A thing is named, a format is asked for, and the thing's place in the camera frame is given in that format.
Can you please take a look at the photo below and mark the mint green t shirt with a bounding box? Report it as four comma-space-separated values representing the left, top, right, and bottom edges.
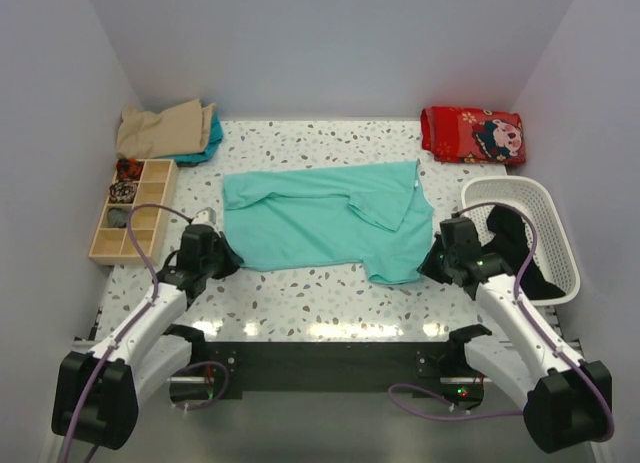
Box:
223, 160, 434, 285

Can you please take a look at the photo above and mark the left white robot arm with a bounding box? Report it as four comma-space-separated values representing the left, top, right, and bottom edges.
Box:
51, 223, 241, 450

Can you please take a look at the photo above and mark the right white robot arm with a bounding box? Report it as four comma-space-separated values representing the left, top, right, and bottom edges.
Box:
419, 214, 615, 453

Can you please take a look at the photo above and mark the black t shirt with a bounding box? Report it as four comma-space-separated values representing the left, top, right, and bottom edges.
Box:
482, 206, 565, 301

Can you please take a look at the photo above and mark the wooden compartment tray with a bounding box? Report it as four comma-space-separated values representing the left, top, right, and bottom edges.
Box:
89, 159, 178, 266

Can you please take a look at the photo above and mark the grey scrunchie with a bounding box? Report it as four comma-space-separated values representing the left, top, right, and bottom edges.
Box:
106, 207, 129, 229

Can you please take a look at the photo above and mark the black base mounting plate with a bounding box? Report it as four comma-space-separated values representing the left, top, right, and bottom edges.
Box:
169, 340, 486, 402

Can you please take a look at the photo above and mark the white plastic laundry basket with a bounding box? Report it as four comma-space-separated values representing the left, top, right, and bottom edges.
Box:
461, 176, 581, 307

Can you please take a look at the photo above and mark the patterned brown scrunchie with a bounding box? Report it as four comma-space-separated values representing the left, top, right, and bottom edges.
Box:
109, 181, 137, 204

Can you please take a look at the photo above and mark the teal folded t shirt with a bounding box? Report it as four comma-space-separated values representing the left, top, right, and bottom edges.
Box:
171, 103, 224, 167

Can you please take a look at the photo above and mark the red black scrunchie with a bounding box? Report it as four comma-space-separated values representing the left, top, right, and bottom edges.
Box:
116, 159, 144, 182

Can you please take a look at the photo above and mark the red cartoon print cloth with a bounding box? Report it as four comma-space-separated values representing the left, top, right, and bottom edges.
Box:
420, 106, 526, 166

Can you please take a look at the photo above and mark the beige folded t shirt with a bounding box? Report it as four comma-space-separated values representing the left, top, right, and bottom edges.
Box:
115, 99, 217, 159

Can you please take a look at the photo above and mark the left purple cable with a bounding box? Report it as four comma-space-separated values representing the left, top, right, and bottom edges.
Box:
59, 204, 196, 463

